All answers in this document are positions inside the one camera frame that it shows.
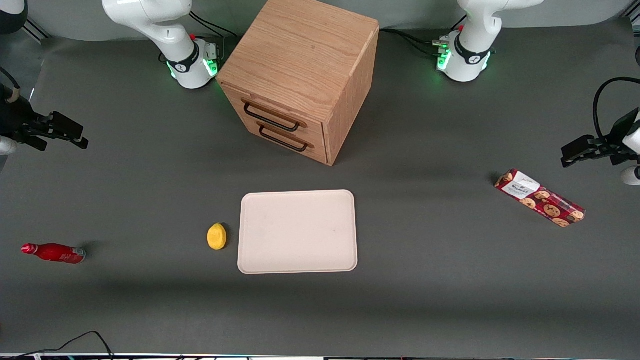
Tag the red soda bottle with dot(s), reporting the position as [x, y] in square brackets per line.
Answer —
[55, 253]

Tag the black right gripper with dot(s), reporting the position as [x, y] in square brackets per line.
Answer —
[15, 121]

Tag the aluminium frame profile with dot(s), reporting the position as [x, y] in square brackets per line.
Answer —
[37, 30]
[634, 19]

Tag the red cookie box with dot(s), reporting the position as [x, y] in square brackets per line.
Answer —
[540, 199]

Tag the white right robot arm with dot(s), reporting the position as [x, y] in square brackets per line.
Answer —
[160, 25]

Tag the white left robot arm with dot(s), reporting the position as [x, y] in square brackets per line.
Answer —
[472, 55]

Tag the oak wooden drawer cabinet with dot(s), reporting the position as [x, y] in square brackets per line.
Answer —
[300, 55]

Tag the yellow lemon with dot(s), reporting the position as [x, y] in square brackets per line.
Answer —
[216, 237]

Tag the beige plastic tray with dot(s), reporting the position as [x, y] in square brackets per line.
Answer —
[297, 232]

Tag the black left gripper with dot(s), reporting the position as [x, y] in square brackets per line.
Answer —
[616, 145]

